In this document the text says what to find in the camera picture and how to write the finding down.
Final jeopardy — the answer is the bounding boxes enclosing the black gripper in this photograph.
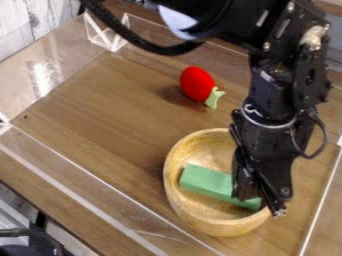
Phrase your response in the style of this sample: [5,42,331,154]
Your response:
[229,109,318,218]

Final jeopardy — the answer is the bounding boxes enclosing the green rectangular block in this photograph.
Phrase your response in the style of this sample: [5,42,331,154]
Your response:
[179,163,262,211]

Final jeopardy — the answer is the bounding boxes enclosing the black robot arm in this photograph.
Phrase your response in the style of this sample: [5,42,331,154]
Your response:
[151,0,331,216]

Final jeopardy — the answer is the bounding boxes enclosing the brown wooden bowl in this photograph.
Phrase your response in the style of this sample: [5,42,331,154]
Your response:
[163,128,271,237]

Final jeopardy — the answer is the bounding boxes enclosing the red plush strawberry toy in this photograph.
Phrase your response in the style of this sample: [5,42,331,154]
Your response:
[180,66,226,109]

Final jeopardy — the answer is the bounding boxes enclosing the clear acrylic enclosure wall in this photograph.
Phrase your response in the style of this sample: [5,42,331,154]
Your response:
[0,17,342,256]

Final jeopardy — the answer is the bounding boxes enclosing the black clamp with cable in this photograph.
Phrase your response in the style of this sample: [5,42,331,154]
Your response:
[0,211,75,256]

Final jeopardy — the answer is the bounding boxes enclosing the clear acrylic corner bracket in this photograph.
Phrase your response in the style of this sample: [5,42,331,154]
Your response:
[83,13,128,52]

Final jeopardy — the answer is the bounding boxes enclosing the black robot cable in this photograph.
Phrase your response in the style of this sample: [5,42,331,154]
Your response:
[79,0,211,57]

